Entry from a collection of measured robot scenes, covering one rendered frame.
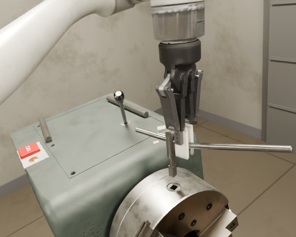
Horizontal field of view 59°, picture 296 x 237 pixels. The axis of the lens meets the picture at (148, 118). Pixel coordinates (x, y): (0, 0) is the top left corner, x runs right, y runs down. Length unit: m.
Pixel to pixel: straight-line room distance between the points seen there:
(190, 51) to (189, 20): 0.05
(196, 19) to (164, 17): 0.05
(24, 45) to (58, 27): 0.09
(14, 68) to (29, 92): 2.58
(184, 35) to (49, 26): 0.20
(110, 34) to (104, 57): 0.26
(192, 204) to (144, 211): 0.11
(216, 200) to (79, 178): 0.36
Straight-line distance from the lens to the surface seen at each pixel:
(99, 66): 3.10
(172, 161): 0.59
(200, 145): 0.53
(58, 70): 2.94
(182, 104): 0.49
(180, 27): 0.44
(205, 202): 0.68
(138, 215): 0.63
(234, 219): 0.73
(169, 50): 0.46
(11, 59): 0.33
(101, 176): 0.71
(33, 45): 0.36
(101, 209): 0.71
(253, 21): 2.68
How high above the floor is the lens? 1.67
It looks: 27 degrees down
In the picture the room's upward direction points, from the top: 12 degrees counter-clockwise
